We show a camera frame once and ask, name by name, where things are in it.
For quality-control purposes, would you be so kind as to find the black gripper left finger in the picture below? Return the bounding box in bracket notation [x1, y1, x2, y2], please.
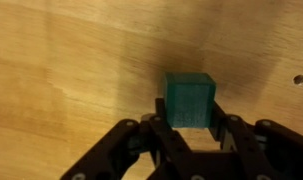
[59, 98, 193, 180]

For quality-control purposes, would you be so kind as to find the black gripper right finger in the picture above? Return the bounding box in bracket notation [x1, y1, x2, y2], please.
[208, 100, 303, 180]

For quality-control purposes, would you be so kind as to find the green cube block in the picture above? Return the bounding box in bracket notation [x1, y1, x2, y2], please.
[163, 72, 217, 130]

